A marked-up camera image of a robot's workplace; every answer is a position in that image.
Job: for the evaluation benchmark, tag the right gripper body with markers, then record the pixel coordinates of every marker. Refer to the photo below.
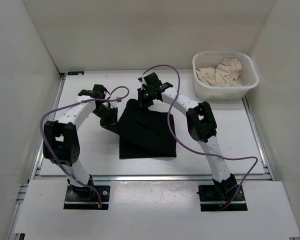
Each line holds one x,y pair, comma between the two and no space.
146,97

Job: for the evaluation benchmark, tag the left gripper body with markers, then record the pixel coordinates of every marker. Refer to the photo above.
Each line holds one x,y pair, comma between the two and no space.
108,116

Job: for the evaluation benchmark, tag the black trousers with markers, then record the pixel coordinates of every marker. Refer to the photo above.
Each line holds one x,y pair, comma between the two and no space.
144,133

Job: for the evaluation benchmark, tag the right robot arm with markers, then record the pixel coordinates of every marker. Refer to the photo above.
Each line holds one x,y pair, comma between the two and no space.
201,126

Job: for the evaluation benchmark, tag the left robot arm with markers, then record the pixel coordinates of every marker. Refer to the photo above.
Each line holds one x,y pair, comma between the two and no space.
61,141

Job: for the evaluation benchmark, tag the beige trousers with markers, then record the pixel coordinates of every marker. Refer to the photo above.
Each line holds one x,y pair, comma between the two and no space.
226,74

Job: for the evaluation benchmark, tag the dark blue label sticker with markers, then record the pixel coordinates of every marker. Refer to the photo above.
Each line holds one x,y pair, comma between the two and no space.
75,73

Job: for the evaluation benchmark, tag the white plastic laundry basket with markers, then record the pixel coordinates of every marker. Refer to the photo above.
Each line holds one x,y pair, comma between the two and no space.
248,78

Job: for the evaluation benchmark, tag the front aluminium rail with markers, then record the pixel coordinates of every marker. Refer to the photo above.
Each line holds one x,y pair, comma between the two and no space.
130,178

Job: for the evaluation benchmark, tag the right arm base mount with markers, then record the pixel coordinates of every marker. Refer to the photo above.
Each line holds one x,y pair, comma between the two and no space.
212,201

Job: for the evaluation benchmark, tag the left aluminium rail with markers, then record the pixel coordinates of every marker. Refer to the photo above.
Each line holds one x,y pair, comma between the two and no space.
36,165

